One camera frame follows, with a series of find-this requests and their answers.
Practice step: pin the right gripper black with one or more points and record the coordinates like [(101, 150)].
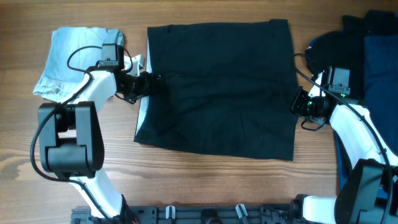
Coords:
[(296, 106)]

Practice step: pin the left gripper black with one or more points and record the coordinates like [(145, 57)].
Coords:
[(147, 83)]

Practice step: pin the black shorts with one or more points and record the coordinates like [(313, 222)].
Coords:
[(222, 89)]

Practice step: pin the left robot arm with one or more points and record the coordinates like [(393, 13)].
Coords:
[(68, 145)]

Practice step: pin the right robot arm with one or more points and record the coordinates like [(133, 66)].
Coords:
[(369, 194)]

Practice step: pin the blue garment under pile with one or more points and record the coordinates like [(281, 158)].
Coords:
[(380, 85)]

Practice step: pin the dark navy folded garment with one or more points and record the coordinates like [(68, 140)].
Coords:
[(345, 48)]

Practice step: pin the folded light blue jeans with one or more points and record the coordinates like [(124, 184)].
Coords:
[(72, 50)]

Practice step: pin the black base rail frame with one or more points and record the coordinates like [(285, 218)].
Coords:
[(265, 214)]

